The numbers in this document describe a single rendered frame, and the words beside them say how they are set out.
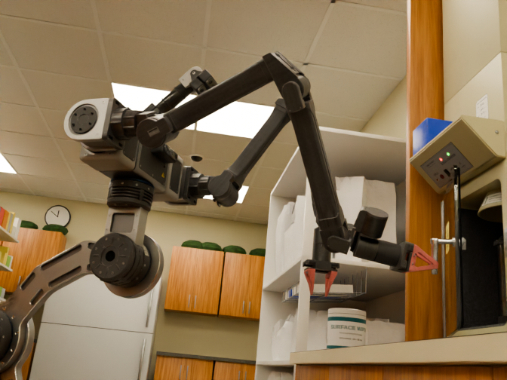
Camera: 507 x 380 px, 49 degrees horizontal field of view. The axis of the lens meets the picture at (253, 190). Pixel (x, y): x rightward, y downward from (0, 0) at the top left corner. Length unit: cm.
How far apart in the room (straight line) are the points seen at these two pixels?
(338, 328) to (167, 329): 492
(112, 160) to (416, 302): 95
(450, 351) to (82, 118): 107
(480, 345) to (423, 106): 113
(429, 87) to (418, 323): 77
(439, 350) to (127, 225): 100
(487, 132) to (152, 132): 83
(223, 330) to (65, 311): 184
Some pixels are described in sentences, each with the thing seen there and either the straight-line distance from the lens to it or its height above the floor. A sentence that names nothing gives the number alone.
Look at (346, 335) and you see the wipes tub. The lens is 193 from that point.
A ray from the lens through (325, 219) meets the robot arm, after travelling 136.
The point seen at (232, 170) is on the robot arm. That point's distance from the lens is 187.
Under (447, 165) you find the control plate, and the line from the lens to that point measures 163.
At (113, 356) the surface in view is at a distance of 608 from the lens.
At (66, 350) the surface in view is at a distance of 614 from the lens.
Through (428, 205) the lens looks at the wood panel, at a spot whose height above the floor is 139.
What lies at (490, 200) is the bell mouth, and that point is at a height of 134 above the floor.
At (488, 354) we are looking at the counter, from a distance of 89.
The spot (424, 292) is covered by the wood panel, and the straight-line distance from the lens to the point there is 171.
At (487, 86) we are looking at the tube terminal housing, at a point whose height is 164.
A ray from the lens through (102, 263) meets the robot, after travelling 166.
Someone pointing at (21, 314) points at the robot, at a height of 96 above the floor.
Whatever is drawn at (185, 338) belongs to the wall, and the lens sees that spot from 674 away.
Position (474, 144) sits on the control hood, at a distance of 151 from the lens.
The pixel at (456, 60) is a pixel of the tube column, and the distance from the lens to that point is 186.
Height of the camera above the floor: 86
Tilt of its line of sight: 18 degrees up
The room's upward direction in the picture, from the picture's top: 6 degrees clockwise
